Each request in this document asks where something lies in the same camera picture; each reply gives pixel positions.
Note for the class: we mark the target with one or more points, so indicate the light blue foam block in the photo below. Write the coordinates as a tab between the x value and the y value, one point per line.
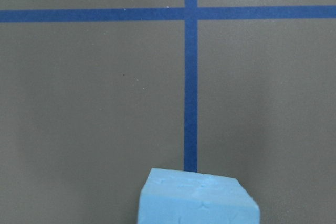
173	196

